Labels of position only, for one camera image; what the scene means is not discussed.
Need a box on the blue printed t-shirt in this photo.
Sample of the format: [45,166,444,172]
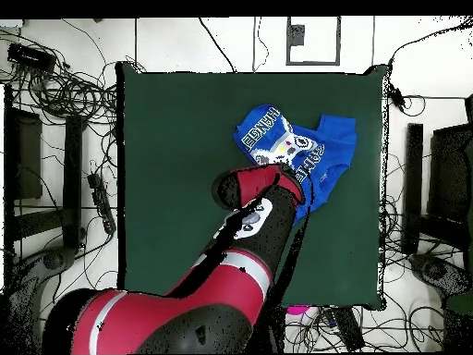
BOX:
[232,103,358,226]

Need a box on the dark green table cloth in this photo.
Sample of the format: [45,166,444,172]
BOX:
[115,61,388,311]

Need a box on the pink object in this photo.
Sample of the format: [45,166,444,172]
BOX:
[285,304,320,316]

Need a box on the black power strip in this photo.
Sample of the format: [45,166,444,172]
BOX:
[87,172,118,235]
[331,306,366,352]

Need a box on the black power adapter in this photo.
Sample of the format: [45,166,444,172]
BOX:
[387,82,406,112]

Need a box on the black chair base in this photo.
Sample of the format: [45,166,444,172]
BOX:
[408,252,473,315]
[6,245,77,334]

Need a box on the black electronics box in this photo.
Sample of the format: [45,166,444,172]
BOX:
[6,42,57,73]

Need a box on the black cable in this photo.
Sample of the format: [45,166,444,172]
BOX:
[198,17,237,74]

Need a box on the grey square frame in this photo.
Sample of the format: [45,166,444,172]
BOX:
[285,16,342,67]

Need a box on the black wooden furniture frame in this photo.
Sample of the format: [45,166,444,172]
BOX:
[401,93,473,256]
[3,83,88,256]

